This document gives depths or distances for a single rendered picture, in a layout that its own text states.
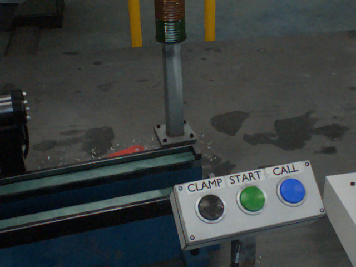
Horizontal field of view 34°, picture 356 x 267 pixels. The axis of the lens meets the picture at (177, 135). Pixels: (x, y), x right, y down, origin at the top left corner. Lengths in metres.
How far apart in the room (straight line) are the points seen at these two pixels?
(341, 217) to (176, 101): 0.43
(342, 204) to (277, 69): 0.65
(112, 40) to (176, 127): 2.58
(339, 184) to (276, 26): 2.97
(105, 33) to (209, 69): 2.41
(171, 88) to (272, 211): 0.58
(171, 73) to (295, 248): 0.43
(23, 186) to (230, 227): 0.43
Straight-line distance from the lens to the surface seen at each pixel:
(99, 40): 3.83
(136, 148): 1.23
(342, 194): 1.04
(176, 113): 1.25
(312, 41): 1.76
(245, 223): 0.69
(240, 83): 1.51
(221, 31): 3.89
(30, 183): 1.00
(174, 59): 1.20
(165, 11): 1.14
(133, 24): 3.16
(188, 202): 0.68
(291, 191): 0.70
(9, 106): 1.00
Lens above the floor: 1.50
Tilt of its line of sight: 33 degrees down
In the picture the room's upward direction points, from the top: 2 degrees counter-clockwise
